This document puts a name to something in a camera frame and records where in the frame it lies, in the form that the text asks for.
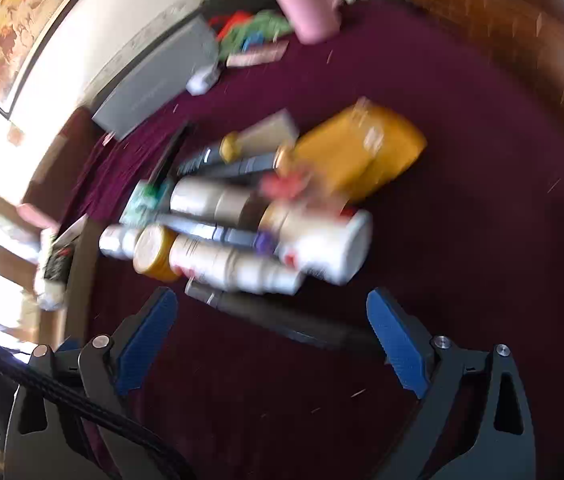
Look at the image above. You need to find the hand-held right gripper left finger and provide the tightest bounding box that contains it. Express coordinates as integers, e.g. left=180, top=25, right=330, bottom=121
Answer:
left=4, top=286, right=179, bottom=480

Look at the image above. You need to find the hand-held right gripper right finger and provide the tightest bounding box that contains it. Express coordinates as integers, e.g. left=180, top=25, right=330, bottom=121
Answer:
left=366, top=287, right=535, bottom=480

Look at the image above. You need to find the yellow jar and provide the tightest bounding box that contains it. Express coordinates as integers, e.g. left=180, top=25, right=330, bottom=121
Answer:
left=133, top=225, right=183, bottom=282

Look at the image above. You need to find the small white bottle red label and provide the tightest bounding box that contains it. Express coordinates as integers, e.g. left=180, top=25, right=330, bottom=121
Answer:
left=99, top=225, right=141, bottom=260

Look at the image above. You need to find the black stick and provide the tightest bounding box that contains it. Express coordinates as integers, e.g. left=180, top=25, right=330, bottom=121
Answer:
left=186, top=280, right=388, bottom=357
left=149, top=124, right=196, bottom=186

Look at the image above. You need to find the white spray bottle red label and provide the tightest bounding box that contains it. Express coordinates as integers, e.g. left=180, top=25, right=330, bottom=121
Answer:
left=168, top=235, right=304, bottom=296

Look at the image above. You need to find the large white bottle red print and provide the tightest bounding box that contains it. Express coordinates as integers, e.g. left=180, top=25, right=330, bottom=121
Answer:
left=272, top=205, right=374, bottom=286

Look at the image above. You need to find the teal cartoon tissue packet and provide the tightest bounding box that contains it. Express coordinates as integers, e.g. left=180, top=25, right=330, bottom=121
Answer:
left=121, top=180, right=175, bottom=226

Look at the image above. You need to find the large plain white bottle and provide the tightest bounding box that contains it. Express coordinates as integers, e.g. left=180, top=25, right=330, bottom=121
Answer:
left=169, top=177, right=263, bottom=227

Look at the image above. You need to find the maroon velvet tablecloth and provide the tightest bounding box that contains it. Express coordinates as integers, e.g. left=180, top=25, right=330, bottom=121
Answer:
left=57, top=0, right=564, bottom=480

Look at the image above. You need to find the clear bag black print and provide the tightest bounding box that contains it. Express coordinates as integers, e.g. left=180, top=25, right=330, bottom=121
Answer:
left=36, top=214, right=89, bottom=312

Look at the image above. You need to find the blue purple tube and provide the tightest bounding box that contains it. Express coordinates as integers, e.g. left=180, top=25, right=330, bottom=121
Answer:
left=157, top=212, right=274, bottom=256

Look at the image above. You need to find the pink small packet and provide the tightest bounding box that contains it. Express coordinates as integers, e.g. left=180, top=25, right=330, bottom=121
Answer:
left=261, top=170, right=314, bottom=202

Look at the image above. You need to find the yellow packet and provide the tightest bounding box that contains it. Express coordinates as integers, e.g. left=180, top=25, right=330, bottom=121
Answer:
left=292, top=102, right=428, bottom=201

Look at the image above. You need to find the dark blue tube gold cap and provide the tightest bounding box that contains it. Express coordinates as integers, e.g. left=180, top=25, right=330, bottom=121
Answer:
left=206, top=145, right=295, bottom=181

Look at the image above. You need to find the cream tube gold cap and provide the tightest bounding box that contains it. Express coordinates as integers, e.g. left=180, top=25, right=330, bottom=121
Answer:
left=219, top=109, right=299, bottom=161

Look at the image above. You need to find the grey cardboard box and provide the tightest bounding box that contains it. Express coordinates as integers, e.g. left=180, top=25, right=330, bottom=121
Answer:
left=92, top=15, right=220, bottom=141

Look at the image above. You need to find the white charger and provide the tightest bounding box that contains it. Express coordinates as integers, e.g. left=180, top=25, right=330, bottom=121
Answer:
left=187, top=66, right=221, bottom=96

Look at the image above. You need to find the pink strip packet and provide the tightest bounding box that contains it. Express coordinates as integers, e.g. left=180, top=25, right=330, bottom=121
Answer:
left=226, top=41, right=289, bottom=67

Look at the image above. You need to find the wooden cabinet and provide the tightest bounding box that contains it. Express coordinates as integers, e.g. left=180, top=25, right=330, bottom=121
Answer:
left=366, top=0, right=564, bottom=161

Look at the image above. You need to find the green cloth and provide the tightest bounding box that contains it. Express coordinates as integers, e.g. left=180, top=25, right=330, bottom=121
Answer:
left=218, top=10, right=291, bottom=58

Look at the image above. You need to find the pink bottle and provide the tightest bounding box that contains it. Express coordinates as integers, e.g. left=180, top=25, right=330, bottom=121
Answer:
left=259, top=0, right=343, bottom=45

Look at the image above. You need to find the black braided cable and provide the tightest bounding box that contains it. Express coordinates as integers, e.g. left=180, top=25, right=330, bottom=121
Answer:
left=0, top=330, right=198, bottom=480

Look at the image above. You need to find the framed wall painting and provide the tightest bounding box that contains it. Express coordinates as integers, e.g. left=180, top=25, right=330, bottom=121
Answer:
left=0, top=0, right=113, bottom=120

